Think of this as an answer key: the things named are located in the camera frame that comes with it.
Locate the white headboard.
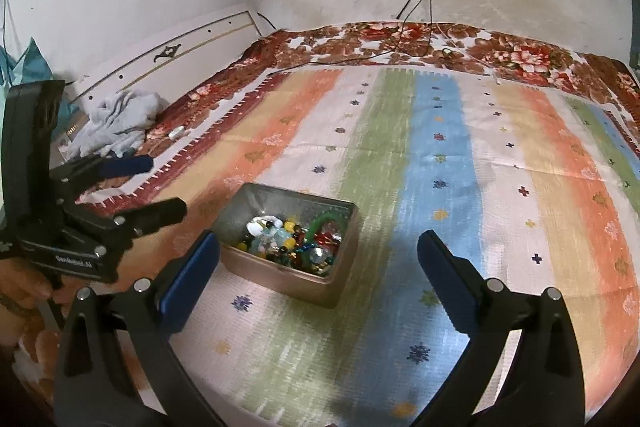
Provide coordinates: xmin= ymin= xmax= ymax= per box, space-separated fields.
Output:
xmin=64 ymin=9 xmax=267 ymax=108

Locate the multicolour glass bead bracelet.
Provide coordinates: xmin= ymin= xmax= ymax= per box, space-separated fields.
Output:
xmin=279 ymin=232 xmax=347 ymax=276

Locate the red floral blanket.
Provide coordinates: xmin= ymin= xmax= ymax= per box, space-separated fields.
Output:
xmin=9 ymin=20 xmax=640 ymax=410

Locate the silver metal tin box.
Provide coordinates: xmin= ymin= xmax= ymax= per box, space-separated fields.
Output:
xmin=212 ymin=181 xmax=360 ymax=309

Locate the green jade bangle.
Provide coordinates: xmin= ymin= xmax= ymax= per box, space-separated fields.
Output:
xmin=305 ymin=212 xmax=350 ymax=253

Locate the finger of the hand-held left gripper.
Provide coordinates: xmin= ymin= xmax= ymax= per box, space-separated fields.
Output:
xmin=59 ymin=154 xmax=155 ymax=204
xmin=69 ymin=197 xmax=189 ymax=259

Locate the person's left hand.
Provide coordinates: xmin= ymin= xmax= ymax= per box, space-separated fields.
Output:
xmin=0 ymin=257 xmax=67 ymax=326

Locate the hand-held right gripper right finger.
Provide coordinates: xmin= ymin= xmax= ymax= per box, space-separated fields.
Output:
xmin=415 ymin=229 xmax=594 ymax=427

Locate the yellow and dark bead bracelet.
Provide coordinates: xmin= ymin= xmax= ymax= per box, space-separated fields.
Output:
xmin=235 ymin=218 xmax=304 ymax=258

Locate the pale grey crumpled cloth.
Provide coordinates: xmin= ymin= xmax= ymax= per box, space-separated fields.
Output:
xmin=64 ymin=90 xmax=167 ymax=159

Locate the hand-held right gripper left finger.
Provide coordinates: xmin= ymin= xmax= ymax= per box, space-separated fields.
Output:
xmin=52 ymin=229 xmax=223 ymax=427

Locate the light blue bead bracelet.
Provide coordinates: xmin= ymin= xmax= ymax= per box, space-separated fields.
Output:
xmin=252 ymin=228 xmax=297 ymax=259

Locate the striped colourful cloth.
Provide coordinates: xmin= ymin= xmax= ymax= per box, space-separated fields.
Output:
xmin=81 ymin=64 xmax=640 ymax=427

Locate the white charging cable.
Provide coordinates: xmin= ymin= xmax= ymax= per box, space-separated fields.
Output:
xmin=431 ymin=21 xmax=502 ymax=86

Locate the white and pink bead bracelet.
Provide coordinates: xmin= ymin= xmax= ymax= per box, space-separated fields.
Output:
xmin=246 ymin=215 xmax=284 ymax=237

